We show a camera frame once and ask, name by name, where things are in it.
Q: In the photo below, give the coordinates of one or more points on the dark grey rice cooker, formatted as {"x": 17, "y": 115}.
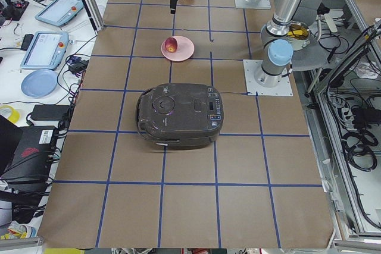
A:
{"x": 180, "y": 115}

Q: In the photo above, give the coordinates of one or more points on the black computer box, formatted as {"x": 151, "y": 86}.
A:
{"x": 27, "y": 153}

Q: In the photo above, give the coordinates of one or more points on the black power adapter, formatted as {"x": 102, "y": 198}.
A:
{"x": 49, "y": 112}

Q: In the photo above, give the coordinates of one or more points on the red apple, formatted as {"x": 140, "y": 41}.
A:
{"x": 171, "y": 44}

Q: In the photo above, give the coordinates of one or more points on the yellow tape roll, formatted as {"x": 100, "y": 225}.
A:
{"x": 9, "y": 113}

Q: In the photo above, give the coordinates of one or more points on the blue teach pendant near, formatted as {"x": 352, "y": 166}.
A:
{"x": 46, "y": 51}

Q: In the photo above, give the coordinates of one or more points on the blue teach pendant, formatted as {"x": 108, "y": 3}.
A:
{"x": 46, "y": 51}
{"x": 60, "y": 12}

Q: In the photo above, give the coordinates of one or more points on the blue teach pendant far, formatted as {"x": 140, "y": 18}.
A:
{"x": 60, "y": 12}

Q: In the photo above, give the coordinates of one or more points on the steel pot with handles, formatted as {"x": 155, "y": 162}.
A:
{"x": 298, "y": 36}

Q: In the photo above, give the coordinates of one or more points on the light blue plate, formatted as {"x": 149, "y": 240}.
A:
{"x": 39, "y": 83}

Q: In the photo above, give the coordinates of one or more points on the pink plate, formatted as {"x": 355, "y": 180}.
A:
{"x": 185, "y": 50}

